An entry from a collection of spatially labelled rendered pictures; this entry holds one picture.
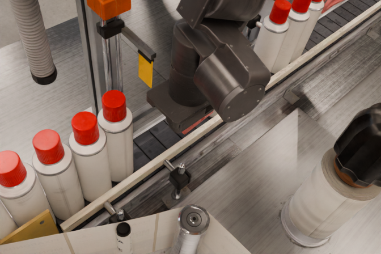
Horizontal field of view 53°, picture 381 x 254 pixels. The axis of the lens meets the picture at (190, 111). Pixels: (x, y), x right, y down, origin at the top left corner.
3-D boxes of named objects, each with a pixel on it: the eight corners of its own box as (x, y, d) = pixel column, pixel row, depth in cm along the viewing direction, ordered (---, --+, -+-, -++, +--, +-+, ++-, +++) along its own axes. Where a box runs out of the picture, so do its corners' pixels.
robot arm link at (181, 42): (206, 3, 45) (164, 16, 43) (240, 39, 42) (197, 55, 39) (199, 46, 50) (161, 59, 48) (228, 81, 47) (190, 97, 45)
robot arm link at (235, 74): (252, -25, 44) (198, -38, 38) (320, 36, 38) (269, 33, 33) (204, 55, 51) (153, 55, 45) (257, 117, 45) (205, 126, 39)
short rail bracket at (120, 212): (120, 250, 64) (117, 224, 55) (99, 223, 67) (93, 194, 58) (135, 238, 66) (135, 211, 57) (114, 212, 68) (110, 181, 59)
